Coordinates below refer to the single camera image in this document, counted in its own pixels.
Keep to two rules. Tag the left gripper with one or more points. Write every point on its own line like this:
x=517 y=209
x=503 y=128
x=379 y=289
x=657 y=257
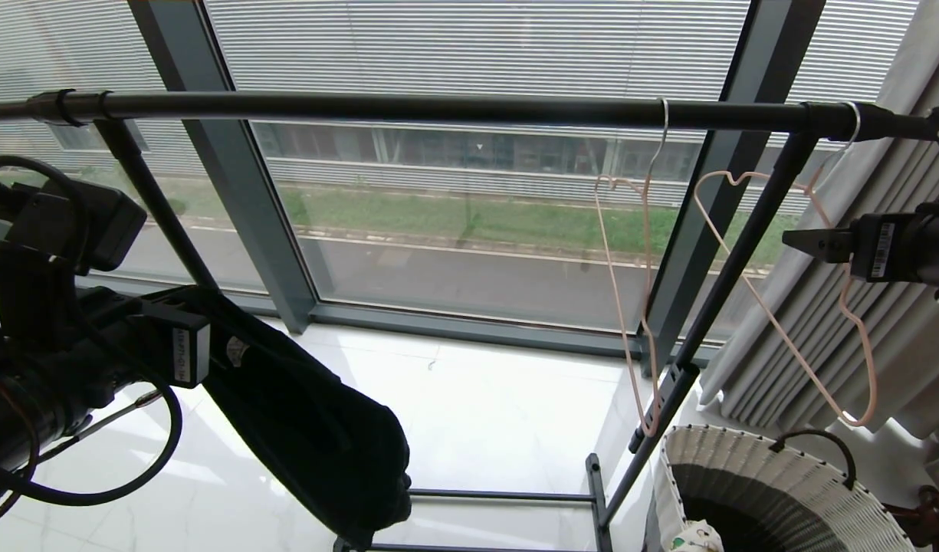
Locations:
x=178 y=353

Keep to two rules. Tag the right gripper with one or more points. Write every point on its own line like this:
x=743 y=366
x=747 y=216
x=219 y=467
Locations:
x=898 y=245

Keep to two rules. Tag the black T-shirt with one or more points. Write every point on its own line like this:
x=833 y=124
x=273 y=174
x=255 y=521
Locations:
x=308 y=422

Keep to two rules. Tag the pink clothes hanger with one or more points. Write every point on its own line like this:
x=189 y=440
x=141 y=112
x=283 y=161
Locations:
x=665 y=123
x=856 y=423

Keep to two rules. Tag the cream printed garment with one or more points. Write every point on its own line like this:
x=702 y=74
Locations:
x=695 y=537

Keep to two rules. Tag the white laundry basket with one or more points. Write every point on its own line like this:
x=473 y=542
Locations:
x=783 y=468

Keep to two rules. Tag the black clothes rack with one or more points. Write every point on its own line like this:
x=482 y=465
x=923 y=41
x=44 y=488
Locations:
x=438 y=107

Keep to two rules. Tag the beige curtain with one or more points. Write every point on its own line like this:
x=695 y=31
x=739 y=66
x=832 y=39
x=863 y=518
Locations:
x=898 y=345

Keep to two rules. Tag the window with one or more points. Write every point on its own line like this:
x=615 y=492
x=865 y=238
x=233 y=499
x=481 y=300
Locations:
x=239 y=192

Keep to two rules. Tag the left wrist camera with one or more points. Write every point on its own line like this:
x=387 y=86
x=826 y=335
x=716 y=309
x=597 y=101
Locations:
x=93 y=222

